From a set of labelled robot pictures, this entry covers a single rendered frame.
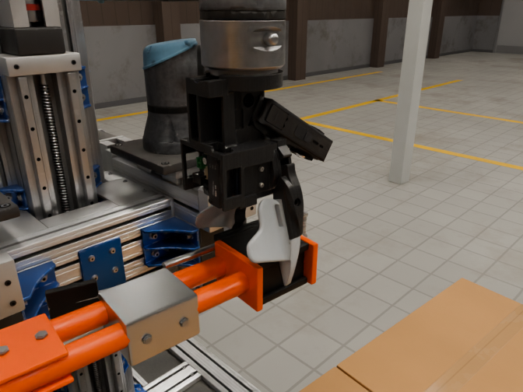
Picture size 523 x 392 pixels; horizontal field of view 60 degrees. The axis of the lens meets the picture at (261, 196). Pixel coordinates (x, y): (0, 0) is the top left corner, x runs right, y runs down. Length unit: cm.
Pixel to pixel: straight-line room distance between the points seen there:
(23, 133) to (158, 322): 64
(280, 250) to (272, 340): 163
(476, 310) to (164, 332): 114
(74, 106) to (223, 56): 63
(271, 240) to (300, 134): 11
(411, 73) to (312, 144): 321
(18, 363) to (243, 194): 22
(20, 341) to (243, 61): 28
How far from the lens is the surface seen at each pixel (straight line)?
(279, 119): 43
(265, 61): 39
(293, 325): 214
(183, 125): 100
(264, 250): 43
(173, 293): 43
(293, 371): 193
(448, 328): 135
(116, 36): 704
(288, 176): 43
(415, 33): 364
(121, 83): 710
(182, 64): 99
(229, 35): 39
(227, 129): 40
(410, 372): 119
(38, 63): 96
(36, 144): 97
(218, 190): 40
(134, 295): 43
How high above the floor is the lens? 133
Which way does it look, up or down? 23 degrees down
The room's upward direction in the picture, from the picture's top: straight up
